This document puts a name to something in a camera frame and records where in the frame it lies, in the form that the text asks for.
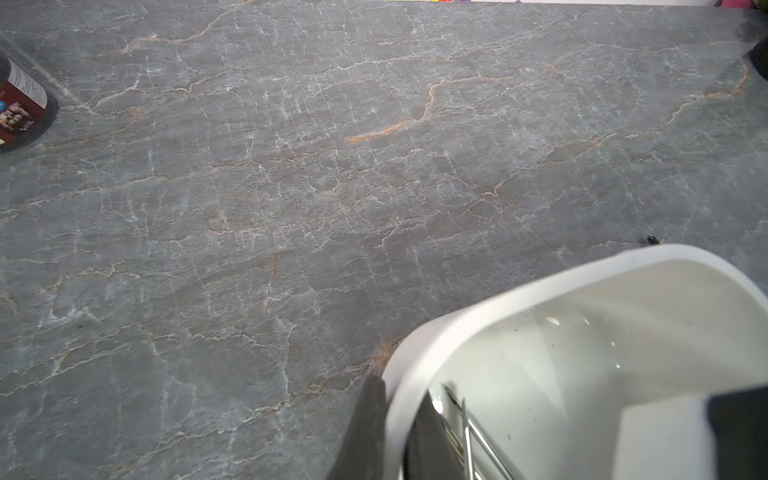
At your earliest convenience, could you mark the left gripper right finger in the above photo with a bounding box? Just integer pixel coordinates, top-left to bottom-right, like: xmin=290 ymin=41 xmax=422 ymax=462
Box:
xmin=403 ymin=394 xmax=464 ymax=480

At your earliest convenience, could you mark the white storage box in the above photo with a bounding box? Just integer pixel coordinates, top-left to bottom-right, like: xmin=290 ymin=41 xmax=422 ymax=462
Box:
xmin=383 ymin=244 xmax=767 ymax=479

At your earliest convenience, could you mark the black jar with label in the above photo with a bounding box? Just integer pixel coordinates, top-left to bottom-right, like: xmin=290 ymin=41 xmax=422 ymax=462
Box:
xmin=1 ymin=54 xmax=59 ymax=154

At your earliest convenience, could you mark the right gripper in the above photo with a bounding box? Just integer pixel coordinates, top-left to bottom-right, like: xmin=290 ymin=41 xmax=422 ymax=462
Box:
xmin=612 ymin=386 xmax=767 ymax=479

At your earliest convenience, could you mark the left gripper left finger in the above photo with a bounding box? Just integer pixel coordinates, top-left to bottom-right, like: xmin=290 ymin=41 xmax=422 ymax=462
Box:
xmin=326 ymin=375 xmax=387 ymax=480

